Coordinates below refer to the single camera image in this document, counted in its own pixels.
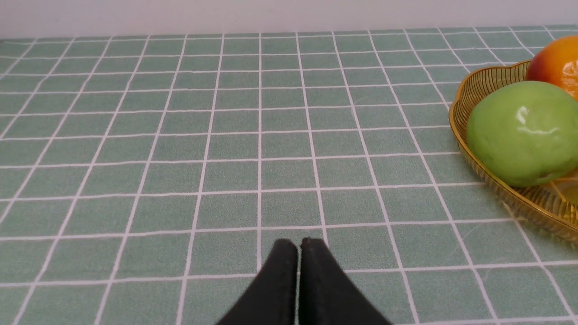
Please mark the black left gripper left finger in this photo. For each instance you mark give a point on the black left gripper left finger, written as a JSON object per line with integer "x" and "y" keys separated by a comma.
{"x": 270, "y": 298}

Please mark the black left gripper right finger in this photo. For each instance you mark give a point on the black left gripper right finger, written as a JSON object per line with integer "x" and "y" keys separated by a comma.
{"x": 326, "y": 294}

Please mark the green checkered tablecloth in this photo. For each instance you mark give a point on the green checkered tablecloth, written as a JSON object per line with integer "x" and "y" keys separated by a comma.
{"x": 144, "y": 179}

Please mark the green apple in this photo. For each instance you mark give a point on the green apple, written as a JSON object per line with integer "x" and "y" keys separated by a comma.
{"x": 525, "y": 133}

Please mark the orange pear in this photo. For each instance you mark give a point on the orange pear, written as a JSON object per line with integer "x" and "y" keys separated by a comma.
{"x": 557, "y": 63}

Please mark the gold wire fruit plate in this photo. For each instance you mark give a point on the gold wire fruit plate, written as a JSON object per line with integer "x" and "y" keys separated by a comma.
{"x": 551, "y": 206}

